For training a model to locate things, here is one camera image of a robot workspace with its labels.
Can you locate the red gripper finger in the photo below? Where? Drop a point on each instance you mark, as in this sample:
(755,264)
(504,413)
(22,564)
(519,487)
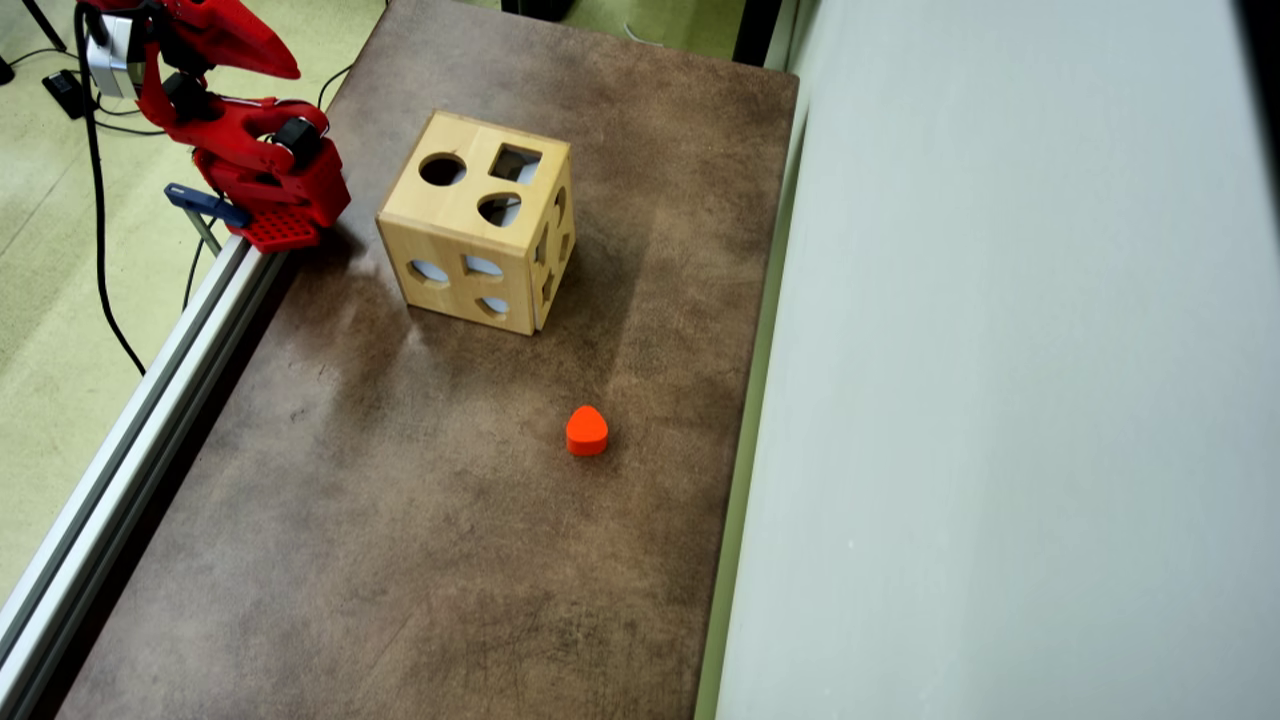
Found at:
(250,40)

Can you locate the red robot arm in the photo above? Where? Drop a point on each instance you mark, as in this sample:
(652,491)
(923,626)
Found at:
(250,150)

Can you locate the wooden shape sorter box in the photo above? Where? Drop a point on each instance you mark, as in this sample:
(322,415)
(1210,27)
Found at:
(450,230)

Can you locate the black box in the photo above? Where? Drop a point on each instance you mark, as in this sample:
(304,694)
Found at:
(540,8)

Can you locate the black power adapter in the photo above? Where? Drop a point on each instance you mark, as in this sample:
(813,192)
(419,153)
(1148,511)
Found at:
(65,93)

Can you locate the black stand leg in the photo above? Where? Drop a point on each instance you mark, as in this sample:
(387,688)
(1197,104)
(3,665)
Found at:
(45,25)

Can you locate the black stand foot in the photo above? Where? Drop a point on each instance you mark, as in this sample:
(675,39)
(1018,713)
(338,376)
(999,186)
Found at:
(6,70)

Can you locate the orange rounded triangular block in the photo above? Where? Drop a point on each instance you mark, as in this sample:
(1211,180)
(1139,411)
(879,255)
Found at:
(587,432)

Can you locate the black and white wrist camera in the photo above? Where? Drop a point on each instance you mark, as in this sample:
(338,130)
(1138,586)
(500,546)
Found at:
(108,55)

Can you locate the aluminium extrusion rail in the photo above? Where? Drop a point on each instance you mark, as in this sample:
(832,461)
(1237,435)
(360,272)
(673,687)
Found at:
(150,400)

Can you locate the dark post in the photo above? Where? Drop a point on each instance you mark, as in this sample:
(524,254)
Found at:
(755,30)

